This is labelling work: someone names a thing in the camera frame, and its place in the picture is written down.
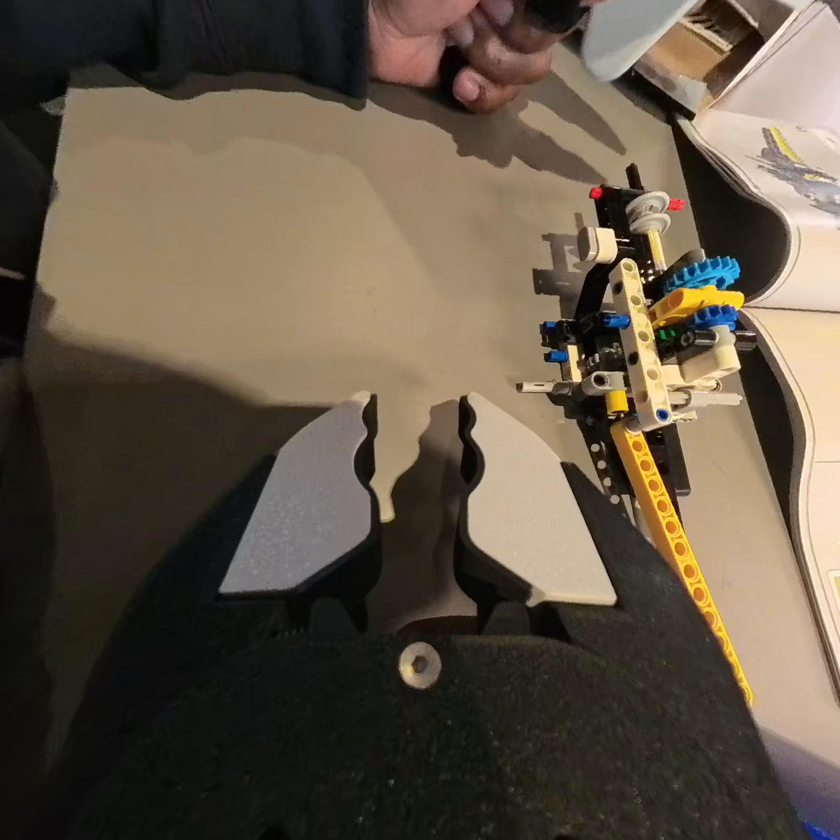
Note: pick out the person's left hand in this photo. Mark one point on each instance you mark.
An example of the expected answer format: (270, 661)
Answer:
(420, 46)

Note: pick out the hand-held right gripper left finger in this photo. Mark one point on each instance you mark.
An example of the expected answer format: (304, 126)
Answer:
(308, 512)

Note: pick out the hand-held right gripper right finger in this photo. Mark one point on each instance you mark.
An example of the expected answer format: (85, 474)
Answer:
(525, 525)

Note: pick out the lego model assembly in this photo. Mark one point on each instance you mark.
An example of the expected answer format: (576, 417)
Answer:
(636, 341)

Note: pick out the person's left forearm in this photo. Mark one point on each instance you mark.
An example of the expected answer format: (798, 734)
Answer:
(197, 39)

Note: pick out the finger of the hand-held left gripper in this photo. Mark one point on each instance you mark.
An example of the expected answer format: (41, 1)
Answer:
(630, 33)

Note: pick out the cardboard box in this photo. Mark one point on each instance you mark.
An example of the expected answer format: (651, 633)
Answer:
(722, 46)

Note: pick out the lego instruction booklet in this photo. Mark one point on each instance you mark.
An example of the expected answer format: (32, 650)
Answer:
(807, 275)

